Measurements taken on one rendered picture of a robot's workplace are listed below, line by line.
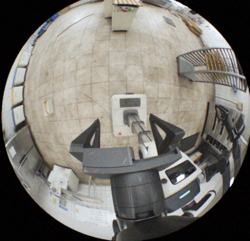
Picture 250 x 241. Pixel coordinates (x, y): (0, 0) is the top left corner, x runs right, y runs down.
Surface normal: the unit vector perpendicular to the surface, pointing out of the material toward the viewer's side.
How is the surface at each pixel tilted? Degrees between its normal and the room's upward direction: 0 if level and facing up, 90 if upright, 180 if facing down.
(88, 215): 90
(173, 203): 90
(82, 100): 0
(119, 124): 0
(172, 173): 90
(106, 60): 0
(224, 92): 90
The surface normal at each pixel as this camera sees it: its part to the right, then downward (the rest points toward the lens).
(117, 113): 0.16, 0.28
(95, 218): -0.03, -0.96
